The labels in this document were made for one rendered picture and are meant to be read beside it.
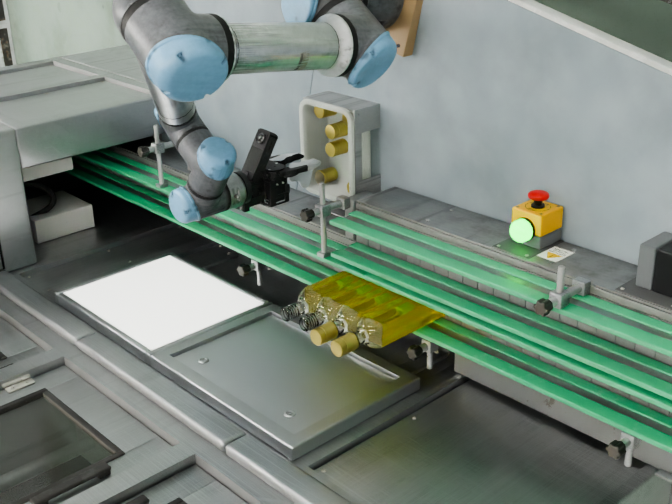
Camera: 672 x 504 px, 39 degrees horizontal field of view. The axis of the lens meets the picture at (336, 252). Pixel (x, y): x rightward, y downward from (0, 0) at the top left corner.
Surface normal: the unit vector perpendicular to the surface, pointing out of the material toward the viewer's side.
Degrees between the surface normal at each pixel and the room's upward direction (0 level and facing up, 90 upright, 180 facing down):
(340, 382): 90
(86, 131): 90
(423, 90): 0
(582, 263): 90
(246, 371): 91
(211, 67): 80
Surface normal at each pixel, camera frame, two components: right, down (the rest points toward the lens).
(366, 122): 0.68, 0.28
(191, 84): 0.44, 0.77
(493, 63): -0.73, 0.29
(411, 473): -0.01, -0.92
